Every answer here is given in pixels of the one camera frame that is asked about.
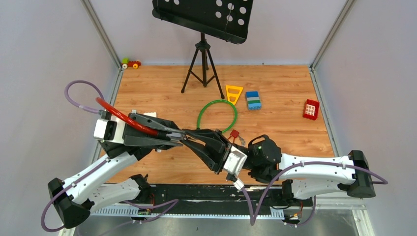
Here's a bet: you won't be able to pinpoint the red padlock with thin cable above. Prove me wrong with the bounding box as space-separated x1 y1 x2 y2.
228 129 239 141

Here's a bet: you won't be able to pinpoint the keys of green lock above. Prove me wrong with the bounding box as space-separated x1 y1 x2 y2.
238 136 246 147

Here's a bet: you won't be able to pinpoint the yellow triangular plastic piece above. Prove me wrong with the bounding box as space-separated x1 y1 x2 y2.
226 85 243 105

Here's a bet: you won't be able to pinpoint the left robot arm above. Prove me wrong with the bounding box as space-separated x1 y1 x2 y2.
48 111 185 229

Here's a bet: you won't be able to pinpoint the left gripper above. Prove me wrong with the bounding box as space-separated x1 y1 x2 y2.
122 109 185 152

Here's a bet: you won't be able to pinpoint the red window block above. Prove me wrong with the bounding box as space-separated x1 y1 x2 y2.
302 99 320 120

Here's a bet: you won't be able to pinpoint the toy car red green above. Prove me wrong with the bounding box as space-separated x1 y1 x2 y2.
121 58 141 69

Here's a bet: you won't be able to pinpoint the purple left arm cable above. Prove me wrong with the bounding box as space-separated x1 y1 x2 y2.
40 80 179 233

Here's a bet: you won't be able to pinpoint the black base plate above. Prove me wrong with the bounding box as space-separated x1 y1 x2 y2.
128 184 313 216

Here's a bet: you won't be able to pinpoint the blue green stacked blocks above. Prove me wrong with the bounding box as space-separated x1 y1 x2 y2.
245 91 262 111

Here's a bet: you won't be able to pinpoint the thick red cable lock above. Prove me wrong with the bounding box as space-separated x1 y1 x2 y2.
95 97 166 138

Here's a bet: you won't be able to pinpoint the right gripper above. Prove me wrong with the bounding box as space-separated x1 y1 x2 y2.
178 129 247 174

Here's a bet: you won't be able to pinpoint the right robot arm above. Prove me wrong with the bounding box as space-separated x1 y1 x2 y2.
181 129 376 206

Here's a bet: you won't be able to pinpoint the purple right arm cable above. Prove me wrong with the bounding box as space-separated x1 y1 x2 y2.
241 161 388 228

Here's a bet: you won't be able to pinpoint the green cable lock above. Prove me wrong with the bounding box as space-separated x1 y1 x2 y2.
196 100 238 132

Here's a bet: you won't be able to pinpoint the black music stand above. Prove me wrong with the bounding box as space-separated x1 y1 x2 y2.
152 0 254 99

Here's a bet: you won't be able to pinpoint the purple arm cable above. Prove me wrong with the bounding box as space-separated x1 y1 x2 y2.
40 80 179 233
241 161 388 228

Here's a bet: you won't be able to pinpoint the white blue block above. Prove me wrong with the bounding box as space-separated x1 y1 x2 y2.
143 112 157 118

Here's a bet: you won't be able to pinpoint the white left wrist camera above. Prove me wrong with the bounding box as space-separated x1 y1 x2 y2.
93 110 126 144

